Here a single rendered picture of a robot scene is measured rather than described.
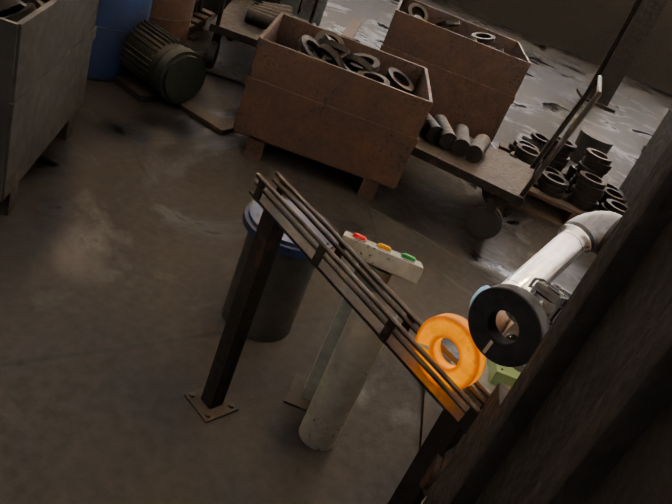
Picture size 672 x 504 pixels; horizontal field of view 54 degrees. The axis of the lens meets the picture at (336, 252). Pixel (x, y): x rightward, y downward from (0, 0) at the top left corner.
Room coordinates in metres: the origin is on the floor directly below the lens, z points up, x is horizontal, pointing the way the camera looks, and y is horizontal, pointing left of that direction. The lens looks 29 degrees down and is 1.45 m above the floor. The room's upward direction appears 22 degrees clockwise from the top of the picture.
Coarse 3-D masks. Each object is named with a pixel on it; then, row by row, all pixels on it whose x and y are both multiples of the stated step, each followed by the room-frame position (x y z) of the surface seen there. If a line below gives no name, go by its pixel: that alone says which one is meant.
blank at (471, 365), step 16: (432, 320) 1.16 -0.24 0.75; (448, 320) 1.14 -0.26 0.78; (464, 320) 1.14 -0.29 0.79; (416, 336) 1.17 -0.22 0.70; (432, 336) 1.15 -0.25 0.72; (448, 336) 1.13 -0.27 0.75; (464, 336) 1.11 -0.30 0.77; (432, 352) 1.14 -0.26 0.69; (464, 352) 1.10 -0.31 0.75; (480, 352) 1.10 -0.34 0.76; (432, 368) 1.13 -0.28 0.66; (448, 368) 1.11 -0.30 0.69; (464, 368) 1.09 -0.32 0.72; (480, 368) 1.09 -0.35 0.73; (448, 384) 1.10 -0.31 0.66; (464, 384) 1.08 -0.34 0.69
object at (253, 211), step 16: (256, 208) 1.92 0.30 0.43; (256, 224) 1.83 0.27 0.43; (320, 224) 1.99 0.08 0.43; (288, 240) 1.81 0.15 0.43; (240, 256) 1.90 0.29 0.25; (288, 256) 1.82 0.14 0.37; (304, 256) 1.81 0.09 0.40; (240, 272) 1.86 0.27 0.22; (272, 272) 1.81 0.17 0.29; (288, 272) 1.83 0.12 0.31; (304, 272) 1.87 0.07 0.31; (272, 288) 1.82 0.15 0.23; (288, 288) 1.84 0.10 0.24; (304, 288) 1.90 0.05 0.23; (224, 304) 1.91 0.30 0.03; (272, 304) 1.82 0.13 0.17; (288, 304) 1.85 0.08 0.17; (256, 320) 1.81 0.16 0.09; (272, 320) 1.83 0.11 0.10; (288, 320) 1.88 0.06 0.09; (256, 336) 1.82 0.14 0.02; (272, 336) 1.84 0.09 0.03
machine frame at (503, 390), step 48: (624, 240) 0.69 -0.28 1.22; (576, 288) 0.80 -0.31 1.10; (624, 288) 0.68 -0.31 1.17; (576, 336) 0.69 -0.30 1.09; (624, 336) 0.62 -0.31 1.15; (528, 384) 0.69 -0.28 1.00; (576, 384) 0.64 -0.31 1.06; (624, 384) 0.51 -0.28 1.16; (480, 432) 0.81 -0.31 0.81; (528, 432) 0.67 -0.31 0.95; (576, 432) 0.52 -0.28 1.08; (624, 432) 0.49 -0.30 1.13; (480, 480) 0.69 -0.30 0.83; (528, 480) 0.60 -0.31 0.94; (576, 480) 0.49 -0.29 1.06; (624, 480) 0.46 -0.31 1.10
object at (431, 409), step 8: (424, 392) 1.89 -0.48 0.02; (464, 392) 1.82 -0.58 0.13; (424, 400) 1.85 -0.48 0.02; (432, 400) 1.86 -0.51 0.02; (472, 400) 1.72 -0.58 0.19; (424, 408) 1.81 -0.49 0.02; (432, 408) 1.82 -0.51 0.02; (440, 408) 1.84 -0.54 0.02; (424, 416) 1.77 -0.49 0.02; (432, 416) 1.78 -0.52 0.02; (424, 424) 1.73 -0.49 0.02; (432, 424) 1.74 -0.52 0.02; (424, 432) 1.69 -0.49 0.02; (424, 440) 1.65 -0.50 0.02
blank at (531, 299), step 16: (496, 288) 1.10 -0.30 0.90; (512, 288) 1.09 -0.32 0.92; (480, 304) 1.11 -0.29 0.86; (496, 304) 1.09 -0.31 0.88; (512, 304) 1.07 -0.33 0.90; (528, 304) 1.06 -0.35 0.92; (480, 320) 1.10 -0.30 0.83; (528, 320) 1.05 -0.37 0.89; (544, 320) 1.05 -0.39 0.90; (480, 336) 1.09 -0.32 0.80; (496, 336) 1.09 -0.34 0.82; (528, 336) 1.04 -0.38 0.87; (496, 352) 1.07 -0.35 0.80; (512, 352) 1.05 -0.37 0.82; (528, 352) 1.03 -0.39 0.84
